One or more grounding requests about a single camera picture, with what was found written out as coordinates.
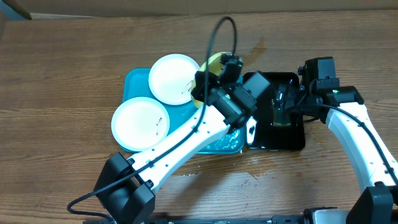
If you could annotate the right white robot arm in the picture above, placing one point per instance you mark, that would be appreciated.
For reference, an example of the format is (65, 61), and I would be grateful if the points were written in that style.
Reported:
(343, 110)

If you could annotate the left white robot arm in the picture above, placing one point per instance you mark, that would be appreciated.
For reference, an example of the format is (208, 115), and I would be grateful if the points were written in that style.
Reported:
(126, 188)

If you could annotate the white plate far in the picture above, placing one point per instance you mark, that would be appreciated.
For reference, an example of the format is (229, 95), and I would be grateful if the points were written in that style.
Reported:
(171, 78)

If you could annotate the cardboard backdrop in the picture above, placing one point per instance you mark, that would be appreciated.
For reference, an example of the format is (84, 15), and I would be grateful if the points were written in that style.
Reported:
(119, 8)

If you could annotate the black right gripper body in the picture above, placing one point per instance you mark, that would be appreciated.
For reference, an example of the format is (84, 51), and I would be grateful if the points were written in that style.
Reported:
(300, 100)

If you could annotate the white plate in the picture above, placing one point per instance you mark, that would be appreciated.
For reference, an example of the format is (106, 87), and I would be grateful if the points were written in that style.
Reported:
(171, 78)
(140, 123)

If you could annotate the white plate near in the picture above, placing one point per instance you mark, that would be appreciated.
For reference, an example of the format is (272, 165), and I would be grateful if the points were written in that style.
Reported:
(140, 123)

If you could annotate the yellow plate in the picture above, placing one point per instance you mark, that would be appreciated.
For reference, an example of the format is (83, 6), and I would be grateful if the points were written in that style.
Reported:
(224, 68)

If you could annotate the black water tray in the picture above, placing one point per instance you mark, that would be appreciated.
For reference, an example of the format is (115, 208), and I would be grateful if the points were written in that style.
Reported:
(259, 131)

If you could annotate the green yellow sponge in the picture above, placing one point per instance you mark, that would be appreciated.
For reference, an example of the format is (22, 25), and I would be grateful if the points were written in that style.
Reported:
(280, 117)

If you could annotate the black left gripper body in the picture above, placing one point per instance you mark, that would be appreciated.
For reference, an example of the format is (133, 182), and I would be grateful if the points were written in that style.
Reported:
(199, 92)

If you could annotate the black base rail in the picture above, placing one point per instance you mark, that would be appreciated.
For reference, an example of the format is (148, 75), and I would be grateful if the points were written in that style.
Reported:
(248, 220)

